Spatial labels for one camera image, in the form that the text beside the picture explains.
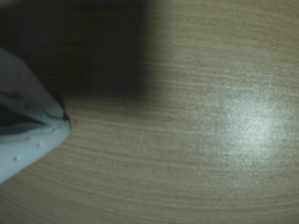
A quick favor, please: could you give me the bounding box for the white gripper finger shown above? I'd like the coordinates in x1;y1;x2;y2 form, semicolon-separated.
0;119;71;185
0;48;66;121

